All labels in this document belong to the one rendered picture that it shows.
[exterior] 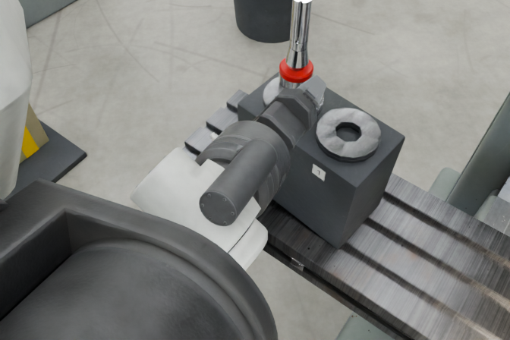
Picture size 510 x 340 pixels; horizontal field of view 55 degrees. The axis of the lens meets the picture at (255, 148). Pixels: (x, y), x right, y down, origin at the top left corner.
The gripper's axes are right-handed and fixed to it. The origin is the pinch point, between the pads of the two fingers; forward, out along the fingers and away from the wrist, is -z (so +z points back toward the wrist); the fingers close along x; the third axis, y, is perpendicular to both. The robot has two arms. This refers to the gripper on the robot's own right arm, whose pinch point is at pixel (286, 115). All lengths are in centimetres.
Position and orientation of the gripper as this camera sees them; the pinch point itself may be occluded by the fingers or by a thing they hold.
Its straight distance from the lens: 64.4
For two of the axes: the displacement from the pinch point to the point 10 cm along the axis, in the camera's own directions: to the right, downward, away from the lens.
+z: -3.9, 4.6, -8.0
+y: -7.2, -6.9, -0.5
